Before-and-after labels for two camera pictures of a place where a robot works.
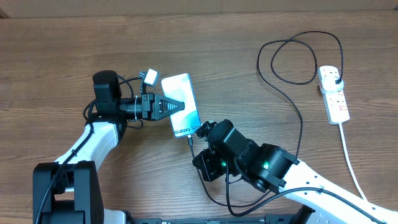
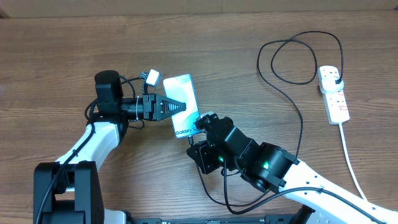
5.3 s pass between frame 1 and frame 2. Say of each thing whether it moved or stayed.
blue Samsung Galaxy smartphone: stayed
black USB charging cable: moved
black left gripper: stayed
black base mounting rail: stayed
